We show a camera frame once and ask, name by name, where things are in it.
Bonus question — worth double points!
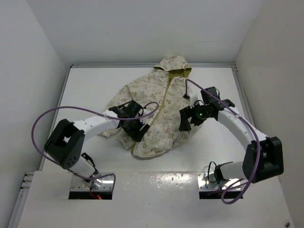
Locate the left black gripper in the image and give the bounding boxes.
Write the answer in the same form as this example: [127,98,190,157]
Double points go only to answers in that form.
[122,114,150,141]

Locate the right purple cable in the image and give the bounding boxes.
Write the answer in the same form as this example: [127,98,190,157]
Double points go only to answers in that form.
[184,78,262,205]

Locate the metal base plate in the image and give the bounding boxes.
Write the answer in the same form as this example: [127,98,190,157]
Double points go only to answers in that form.
[197,172,241,192]
[70,173,116,192]

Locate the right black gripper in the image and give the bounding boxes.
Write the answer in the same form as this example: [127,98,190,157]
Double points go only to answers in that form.
[179,101,210,131]

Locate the cream printed hooded jacket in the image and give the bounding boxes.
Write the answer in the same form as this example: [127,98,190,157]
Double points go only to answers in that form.
[100,56,201,158]

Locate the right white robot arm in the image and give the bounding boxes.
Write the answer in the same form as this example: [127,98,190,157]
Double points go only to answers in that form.
[179,87,284,183]

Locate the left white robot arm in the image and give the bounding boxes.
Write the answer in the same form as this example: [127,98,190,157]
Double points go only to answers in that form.
[44,100,150,182]

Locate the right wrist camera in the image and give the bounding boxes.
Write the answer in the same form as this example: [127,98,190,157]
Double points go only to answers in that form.
[183,92,198,106]

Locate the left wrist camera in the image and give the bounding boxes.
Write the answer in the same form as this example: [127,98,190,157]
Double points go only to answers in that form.
[139,109,154,124]

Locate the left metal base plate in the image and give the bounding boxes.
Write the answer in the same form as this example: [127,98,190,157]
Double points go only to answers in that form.
[70,173,116,192]

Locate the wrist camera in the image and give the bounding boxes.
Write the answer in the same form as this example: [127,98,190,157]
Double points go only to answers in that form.
[139,109,154,124]
[183,92,198,106]

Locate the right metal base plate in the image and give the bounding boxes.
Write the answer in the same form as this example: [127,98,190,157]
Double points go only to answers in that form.
[197,172,241,192]

